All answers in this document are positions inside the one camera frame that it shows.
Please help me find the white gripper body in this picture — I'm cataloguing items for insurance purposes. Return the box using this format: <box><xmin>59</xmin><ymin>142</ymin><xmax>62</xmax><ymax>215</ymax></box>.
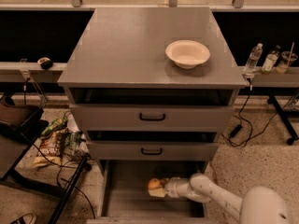
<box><xmin>164</xmin><ymin>177</ymin><xmax>190</xmax><ymax>198</ymax></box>

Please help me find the orange fruit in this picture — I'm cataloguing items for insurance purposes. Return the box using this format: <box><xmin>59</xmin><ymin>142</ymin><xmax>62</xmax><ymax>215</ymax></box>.
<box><xmin>148</xmin><ymin>178</ymin><xmax>162</xmax><ymax>190</ymax></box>

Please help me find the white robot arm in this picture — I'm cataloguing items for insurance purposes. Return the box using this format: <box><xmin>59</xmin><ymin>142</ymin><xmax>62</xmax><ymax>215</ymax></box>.
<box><xmin>148</xmin><ymin>173</ymin><xmax>295</xmax><ymax>224</ymax></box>

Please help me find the grey bottom drawer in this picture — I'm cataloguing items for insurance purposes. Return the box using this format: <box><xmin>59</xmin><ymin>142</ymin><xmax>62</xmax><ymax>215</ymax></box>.
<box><xmin>87</xmin><ymin>161</ymin><xmax>218</xmax><ymax>224</ymax></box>

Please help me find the grey drawer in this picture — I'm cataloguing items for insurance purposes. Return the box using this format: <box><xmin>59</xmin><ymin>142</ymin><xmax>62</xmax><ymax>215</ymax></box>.
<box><xmin>70</xmin><ymin>105</ymin><xmax>234</xmax><ymax>133</ymax></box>
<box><xmin>87</xmin><ymin>161</ymin><xmax>218</xmax><ymax>224</ymax></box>
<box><xmin>87</xmin><ymin>141</ymin><xmax>219</xmax><ymax>161</ymax></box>

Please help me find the grey drawer cabinet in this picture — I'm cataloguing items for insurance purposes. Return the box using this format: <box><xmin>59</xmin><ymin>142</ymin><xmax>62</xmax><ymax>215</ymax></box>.
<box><xmin>57</xmin><ymin>7</ymin><xmax>248</xmax><ymax>177</ymax></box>

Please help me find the grey middle drawer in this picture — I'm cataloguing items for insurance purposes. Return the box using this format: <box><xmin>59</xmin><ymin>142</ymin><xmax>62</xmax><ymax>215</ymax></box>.
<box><xmin>87</xmin><ymin>141</ymin><xmax>219</xmax><ymax>161</ymax></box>

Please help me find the grey top drawer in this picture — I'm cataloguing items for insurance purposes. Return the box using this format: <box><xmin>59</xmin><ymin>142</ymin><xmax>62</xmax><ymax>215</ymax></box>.
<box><xmin>70</xmin><ymin>105</ymin><xmax>234</xmax><ymax>133</ymax></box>

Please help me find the brown snack bag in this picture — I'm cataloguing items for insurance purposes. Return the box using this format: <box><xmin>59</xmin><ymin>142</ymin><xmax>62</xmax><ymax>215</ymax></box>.
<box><xmin>33</xmin><ymin>131</ymin><xmax>66</xmax><ymax>167</ymax></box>

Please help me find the green snack bag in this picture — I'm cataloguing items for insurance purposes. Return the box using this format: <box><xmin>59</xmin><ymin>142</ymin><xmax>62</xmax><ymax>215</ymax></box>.
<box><xmin>41</xmin><ymin>118</ymin><xmax>67</xmax><ymax>137</ymax></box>

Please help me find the white bowl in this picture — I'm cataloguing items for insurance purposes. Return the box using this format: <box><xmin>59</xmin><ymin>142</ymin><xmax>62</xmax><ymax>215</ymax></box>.
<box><xmin>165</xmin><ymin>40</ymin><xmax>210</xmax><ymax>69</ymax></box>

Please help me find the shoe with white stripes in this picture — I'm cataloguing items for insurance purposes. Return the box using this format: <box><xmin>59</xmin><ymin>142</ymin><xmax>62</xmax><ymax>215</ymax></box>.
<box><xmin>10</xmin><ymin>214</ymin><xmax>36</xmax><ymax>224</ymax></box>

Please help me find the black table leg with caster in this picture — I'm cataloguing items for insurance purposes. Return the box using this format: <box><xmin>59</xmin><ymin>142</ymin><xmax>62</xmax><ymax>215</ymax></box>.
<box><xmin>267</xmin><ymin>92</ymin><xmax>299</xmax><ymax>146</ymax></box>

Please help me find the clear water bottle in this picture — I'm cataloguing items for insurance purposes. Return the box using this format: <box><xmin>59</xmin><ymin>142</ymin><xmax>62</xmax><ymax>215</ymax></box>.
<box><xmin>243</xmin><ymin>43</ymin><xmax>263</xmax><ymax>73</ymax></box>

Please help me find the dark drink bottle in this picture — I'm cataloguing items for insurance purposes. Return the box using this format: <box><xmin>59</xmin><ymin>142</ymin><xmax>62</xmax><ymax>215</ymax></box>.
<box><xmin>261</xmin><ymin>45</ymin><xmax>281</xmax><ymax>74</ymax></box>

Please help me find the small black yellow device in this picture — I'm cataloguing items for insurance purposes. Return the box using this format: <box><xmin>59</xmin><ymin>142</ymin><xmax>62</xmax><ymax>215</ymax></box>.
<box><xmin>37</xmin><ymin>57</ymin><xmax>53</xmax><ymax>70</ymax></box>

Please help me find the plastic cup with straw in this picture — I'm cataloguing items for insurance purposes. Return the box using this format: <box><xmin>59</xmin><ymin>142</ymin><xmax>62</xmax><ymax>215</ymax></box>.
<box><xmin>276</xmin><ymin>44</ymin><xmax>298</xmax><ymax>74</ymax></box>

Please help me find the black power adapter cable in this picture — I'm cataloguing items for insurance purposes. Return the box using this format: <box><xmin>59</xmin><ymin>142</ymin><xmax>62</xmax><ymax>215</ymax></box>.
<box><xmin>221</xmin><ymin>77</ymin><xmax>289</xmax><ymax>148</ymax></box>

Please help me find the black cart frame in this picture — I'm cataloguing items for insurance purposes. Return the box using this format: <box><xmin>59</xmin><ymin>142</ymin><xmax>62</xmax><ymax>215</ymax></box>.
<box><xmin>0</xmin><ymin>93</ymin><xmax>88</xmax><ymax>224</ymax></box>

